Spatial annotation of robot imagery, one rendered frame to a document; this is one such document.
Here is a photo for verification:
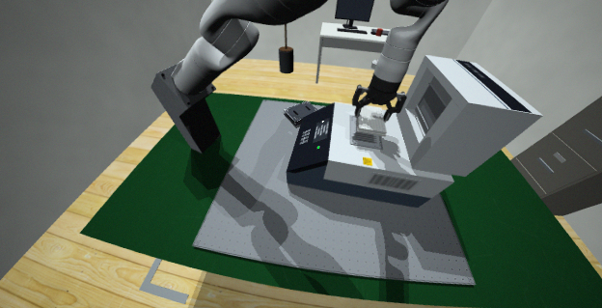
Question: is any white benchtop thermal cycler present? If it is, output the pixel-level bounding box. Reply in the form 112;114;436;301
287;55;543;208

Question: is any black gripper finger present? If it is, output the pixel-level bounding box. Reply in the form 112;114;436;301
352;85;379;118
383;92;407;123

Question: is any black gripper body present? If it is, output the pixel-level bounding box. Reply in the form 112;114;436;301
367;73;402;105

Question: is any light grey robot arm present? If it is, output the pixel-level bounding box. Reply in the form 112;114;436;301
171;0;449;96

